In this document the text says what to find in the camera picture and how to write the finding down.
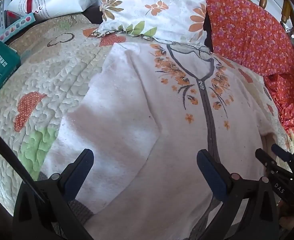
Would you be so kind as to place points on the flat box with coloured squares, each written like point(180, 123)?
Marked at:
point(17, 26)

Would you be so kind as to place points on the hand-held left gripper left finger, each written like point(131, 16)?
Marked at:
point(80, 172)

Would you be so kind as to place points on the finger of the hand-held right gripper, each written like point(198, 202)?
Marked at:
point(269, 163)
point(280, 151)

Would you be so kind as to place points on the black cloth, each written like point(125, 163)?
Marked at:
point(208, 35)

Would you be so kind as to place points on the red floral cloth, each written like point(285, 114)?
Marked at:
point(247, 30)

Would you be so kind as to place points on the white floral pillow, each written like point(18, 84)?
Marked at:
point(157, 7)

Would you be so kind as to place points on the quilted blanket with heart patches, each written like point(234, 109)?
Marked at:
point(62, 67)

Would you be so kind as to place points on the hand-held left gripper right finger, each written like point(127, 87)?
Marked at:
point(210, 172)

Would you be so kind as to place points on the white sweater with orange flowers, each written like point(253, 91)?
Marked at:
point(137, 105)

